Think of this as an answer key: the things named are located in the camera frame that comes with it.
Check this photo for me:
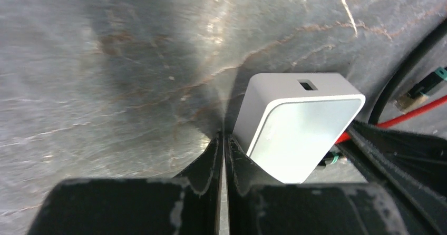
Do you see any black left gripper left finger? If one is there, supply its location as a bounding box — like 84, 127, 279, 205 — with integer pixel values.
28, 133, 224, 234

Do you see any short red ethernet cable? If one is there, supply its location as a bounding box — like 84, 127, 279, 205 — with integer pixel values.
335, 94, 447, 145

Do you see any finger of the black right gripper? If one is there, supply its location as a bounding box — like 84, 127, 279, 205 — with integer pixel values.
340, 121, 446, 234

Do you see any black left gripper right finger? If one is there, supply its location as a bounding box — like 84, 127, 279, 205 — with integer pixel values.
224, 135, 409, 234

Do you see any black ethernet cable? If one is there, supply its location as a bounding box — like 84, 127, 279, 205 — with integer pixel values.
394, 66, 447, 114
316, 17, 447, 170

